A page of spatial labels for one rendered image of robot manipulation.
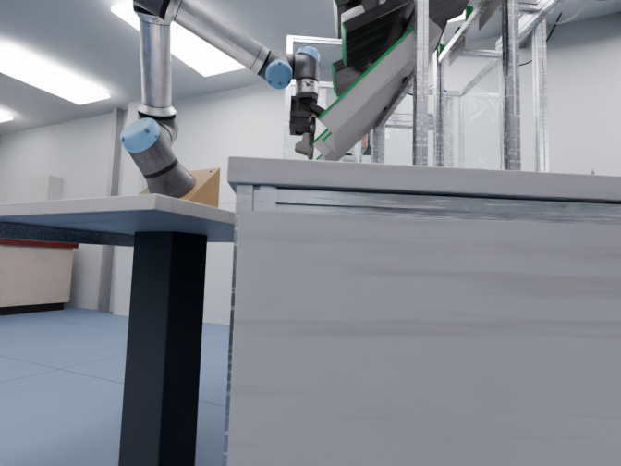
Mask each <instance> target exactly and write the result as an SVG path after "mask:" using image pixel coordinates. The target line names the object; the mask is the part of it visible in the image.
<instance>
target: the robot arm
mask: <svg viewBox="0 0 621 466"><path fill-rule="evenodd" d="M132 5H133V12H134V13H135V14H136V15H137V16H138V18H139V20H140V63H141V86H142V104H140V105H139V106H138V120H137V121H135V122H133V123H131V124H130V125H128V127H126V128H124V129H123V131H122V132H121V134H120V140H121V141H122V143H123V146H124V148H125V149H126V151H128V153H129V155H130V156H131V158H132V159H133V161H134V162H135V164H136V166H137V167H138V169H139V170H140V172H141V174H142V175H143V176H144V177H145V179H146V182H147V185H148V189H149V192H150V194H153V193H156V194H161V195H164V196H168V197H172V198H177V199H179V198H181V197H183V196H184V195H186V194H187V193H188V192H190V191H191V190H192V189H193V188H194V187H195V185H196V180H195V178H194V177H193V176H192V175H191V174H190V173H189V171H188V170H187V169H186V168H185V167H184V166H183V165H181V164H180V163H179V162H178V160H177V158H176V156H175V154H174V152H173V151H172V149H171V146H172V144H173V142H174V141H175V140H176V138H177V134H178V125H177V121H176V110H175V109H174V108H173V107H172V105H171V24H172V22H173V21H174V22H175V23H176V24H178V25H179V26H181V27H182V28H184V29H185V30H187V31H189V32H191V33H192V34H194V35H196V36H197V37H199V38H200V39H202V40H203V41H205V42H207V43H208V44H209V45H211V46H212V47H214V48H216V49H217V50H219V51H220V52H222V53H223V54H225V55H227V56H229V57H230V58H232V59H233V60H235V61H237V62H238V63H239V64H240V65H242V66H243V67H246V68H247V69H249V70H250V71H252V72H253V73H255V74H257V75H258V76H260V77H261V78H263V79H264V80H267V82H268V84H269V85H270V86H272V87H273V88H275V89H278V90H281V89H284V88H286V87H287V86H288V85H289V84H290V83H291V80H296V91H295V95H291V105H290V112H289V117H290V119H289V135H292V136H301V135H302V140H301V141H299V142H296V144H295V152H296V153H300V154H303V155H306V156H308V160H312V159H313V152H314V146H313V145H312V144H311V143H312V142H313V141H314V138H315V131H316V118H317V117H318V116H319V115H320V114H321V113H322V112H324V111H325V110H326V109H324V108H322V107H320V106H319V105H317V103H318V97H319V72H320V56H319V52H318V51H317V50H316V49H315V48H313V47H310V46H306V47H300V48H299V49H298V50H297V53H296V54H289V53H282V52H275V51H272V50H269V49H267V48H266V47H264V46H263V45H261V44H260V43H258V42H257V41H255V40H254V39H252V38H251V37H249V35H247V34H246V33H244V32H243V31H241V30H239V29H238V28H236V27H235V26H233V25H232V24H231V23H229V22H228V21H226V20H225V19H223V18H221V17H220V16H218V15H217V14H215V13H214V12H212V10H210V9H209V8H207V7H206V6H204V5H202V4H201V3H200V2H198V1H197V0H132ZM317 119H318V118H317Z"/></svg>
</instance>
